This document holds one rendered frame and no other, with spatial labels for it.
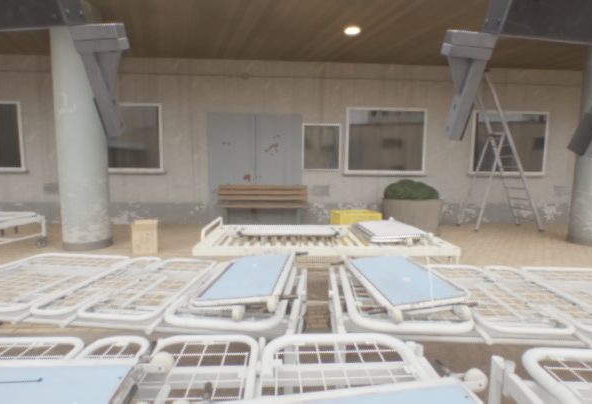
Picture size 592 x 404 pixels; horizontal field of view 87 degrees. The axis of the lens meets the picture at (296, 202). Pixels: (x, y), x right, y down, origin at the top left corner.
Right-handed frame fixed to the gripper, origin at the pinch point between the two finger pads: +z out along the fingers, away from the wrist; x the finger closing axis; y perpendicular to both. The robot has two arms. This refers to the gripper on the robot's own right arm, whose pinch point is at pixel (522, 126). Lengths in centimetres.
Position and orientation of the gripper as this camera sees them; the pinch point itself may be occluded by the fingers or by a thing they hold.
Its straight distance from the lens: 41.7
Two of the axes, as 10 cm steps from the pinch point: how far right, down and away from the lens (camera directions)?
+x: 9.8, 1.5, -1.0
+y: -1.6, 4.8, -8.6
